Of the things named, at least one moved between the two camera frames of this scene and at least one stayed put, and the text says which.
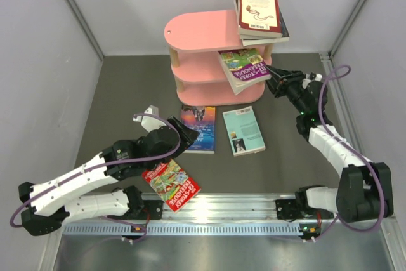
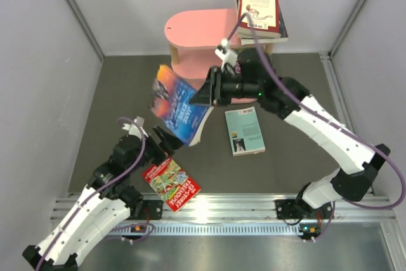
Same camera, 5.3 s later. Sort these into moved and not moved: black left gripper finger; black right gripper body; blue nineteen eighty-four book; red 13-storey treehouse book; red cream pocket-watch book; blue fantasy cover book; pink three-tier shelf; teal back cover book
Moved: black left gripper finger; blue fantasy cover book; black right gripper body
Not moved: pink three-tier shelf; red 13-storey treehouse book; red cream pocket-watch book; teal back cover book; blue nineteen eighty-four book
